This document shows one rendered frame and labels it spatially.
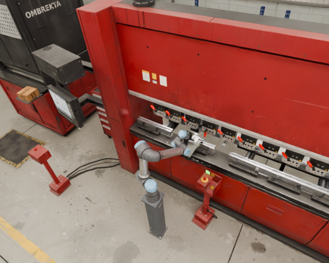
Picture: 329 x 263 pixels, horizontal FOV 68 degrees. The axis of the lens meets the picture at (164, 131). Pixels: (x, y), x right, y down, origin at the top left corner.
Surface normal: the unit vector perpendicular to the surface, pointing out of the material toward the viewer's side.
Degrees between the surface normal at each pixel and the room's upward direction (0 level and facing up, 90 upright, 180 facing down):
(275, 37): 90
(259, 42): 90
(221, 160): 0
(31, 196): 0
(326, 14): 90
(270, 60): 90
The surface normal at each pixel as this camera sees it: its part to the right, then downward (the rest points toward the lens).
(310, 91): -0.53, 0.61
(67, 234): -0.05, -0.72
